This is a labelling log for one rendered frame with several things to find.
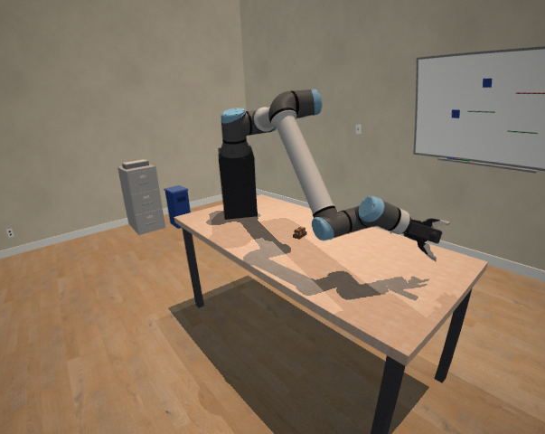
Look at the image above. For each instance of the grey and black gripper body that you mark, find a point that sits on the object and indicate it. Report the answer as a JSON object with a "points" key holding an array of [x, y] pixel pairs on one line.
{"points": [[406, 234]]}

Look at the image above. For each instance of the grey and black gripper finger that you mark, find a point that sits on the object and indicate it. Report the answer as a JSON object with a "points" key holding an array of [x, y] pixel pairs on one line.
{"points": [[435, 223], [426, 249]]}

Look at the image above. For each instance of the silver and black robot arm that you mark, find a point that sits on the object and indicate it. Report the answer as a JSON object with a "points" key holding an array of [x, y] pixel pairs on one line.
{"points": [[327, 223]]}

